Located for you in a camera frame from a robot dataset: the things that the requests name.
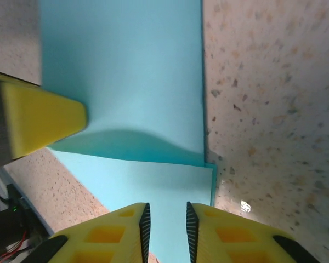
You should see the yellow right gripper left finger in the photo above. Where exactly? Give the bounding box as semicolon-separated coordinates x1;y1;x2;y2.
26;202;152;263

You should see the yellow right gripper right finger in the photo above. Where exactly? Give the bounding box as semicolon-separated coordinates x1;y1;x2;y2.
186;202;320;263

